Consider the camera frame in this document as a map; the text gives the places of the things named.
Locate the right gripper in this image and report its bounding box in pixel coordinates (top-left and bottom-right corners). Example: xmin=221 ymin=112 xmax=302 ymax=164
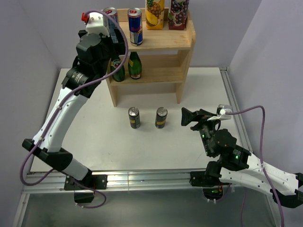
xmin=180 ymin=107 xmax=221 ymax=156

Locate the red bull can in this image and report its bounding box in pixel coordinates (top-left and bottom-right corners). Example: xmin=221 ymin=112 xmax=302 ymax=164
xmin=103 ymin=7 xmax=119 ymax=44
xmin=127 ymin=8 xmax=143 ymax=46

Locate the perrier lychee green bottle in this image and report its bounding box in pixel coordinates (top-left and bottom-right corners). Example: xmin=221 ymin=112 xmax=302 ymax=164
xmin=110 ymin=55 xmax=125 ymax=82

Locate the green bottle yellow label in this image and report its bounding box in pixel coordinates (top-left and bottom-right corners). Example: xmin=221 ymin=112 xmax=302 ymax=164
xmin=128 ymin=52 xmax=143 ymax=79

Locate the black yellow can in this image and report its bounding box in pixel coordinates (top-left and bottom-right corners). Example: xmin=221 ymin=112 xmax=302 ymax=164
xmin=155 ymin=107 xmax=168 ymax=129
xmin=128 ymin=107 xmax=141 ymax=129

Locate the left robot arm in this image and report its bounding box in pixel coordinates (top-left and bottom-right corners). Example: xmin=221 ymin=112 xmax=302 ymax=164
xmin=22 ymin=28 xmax=128 ymax=189

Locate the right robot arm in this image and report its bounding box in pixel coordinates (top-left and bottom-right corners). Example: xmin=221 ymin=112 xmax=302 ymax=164
xmin=181 ymin=105 xmax=303 ymax=208

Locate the wooden two-tier shelf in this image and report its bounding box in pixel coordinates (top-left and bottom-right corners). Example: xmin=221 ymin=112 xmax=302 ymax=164
xmin=107 ymin=15 xmax=196 ymax=106

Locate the pineapple juice carton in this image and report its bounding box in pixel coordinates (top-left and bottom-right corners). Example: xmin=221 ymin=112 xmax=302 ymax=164
xmin=145 ymin=0 xmax=165 ymax=30

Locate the grape juice carton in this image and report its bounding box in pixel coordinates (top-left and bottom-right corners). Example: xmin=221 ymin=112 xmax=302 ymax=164
xmin=168 ymin=0 xmax=189 ymax=30

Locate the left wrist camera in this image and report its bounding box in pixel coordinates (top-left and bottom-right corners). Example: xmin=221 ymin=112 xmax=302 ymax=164
xmin=81 ymin=12 xmax=110 ymax=37

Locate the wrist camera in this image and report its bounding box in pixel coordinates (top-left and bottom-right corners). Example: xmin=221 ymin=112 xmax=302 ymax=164
xmin=81 ymin=12 xmax=110 ymax=37
xmin=207 ymin=105 xmax=232 ymax=121

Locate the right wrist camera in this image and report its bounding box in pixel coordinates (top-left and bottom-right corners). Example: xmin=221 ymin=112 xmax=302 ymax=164
xmin=207 ymin=105 xmax=232 ymax=121

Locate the aluminium rail frame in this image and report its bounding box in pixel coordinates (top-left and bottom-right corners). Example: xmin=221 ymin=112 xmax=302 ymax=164
xmin=14 ymin=66 xmax=285 ymax=227

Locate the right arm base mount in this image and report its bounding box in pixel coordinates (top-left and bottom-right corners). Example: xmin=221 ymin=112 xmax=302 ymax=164
xmin=189 ymin=171 xmax=231 ymax=204

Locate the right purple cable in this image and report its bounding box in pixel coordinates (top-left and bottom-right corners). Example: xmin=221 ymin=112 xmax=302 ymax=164
xmin=231 ymin=105 xmax=286 ymax=227

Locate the purple cable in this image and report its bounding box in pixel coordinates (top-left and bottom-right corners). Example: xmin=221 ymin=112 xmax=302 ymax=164
xmin=231 ymin=105 xmax=286 ymax=227
xmin=19 ymin=9 xmax=130 ymax=209

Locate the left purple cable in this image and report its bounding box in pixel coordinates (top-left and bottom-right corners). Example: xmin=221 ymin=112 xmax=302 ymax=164
xmin=19 ymin=9 xmax=130 ymax=209

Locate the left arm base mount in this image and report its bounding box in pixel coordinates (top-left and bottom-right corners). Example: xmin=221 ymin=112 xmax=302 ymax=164
xmin=63 ymin=175 xmax=107 ymax=209

